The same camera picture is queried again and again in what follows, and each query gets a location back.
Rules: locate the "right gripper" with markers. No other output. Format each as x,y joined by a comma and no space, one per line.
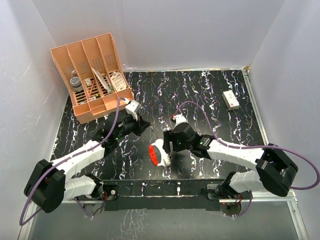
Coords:
168,137

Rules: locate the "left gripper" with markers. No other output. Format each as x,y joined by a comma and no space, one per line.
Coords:
140,125

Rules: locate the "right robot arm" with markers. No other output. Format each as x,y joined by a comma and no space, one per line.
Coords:
270,169

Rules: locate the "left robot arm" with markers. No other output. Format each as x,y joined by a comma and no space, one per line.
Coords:
52,182

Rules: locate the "white blister pack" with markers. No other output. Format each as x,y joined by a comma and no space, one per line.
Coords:
118,81

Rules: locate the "white paper packet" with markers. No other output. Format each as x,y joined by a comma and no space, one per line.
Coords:
102,80

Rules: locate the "orange pencil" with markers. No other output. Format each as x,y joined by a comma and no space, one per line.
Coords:
91,88

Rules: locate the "small white card box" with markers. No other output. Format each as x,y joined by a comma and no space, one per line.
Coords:
88,82

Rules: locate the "small white cardboard box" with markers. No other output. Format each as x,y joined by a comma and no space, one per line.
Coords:
230,100

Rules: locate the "orange plastic desk organizer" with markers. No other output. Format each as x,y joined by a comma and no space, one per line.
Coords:
77,60

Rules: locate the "round grey tin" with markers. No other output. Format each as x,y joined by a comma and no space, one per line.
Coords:
76,84

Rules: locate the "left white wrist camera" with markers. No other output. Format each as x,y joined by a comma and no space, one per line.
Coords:
132,107

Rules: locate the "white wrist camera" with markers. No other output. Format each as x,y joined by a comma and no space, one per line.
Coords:
178,119
132,107

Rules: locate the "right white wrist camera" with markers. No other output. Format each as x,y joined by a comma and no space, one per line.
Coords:
178,119

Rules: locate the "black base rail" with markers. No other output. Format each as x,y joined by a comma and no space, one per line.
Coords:
169,194

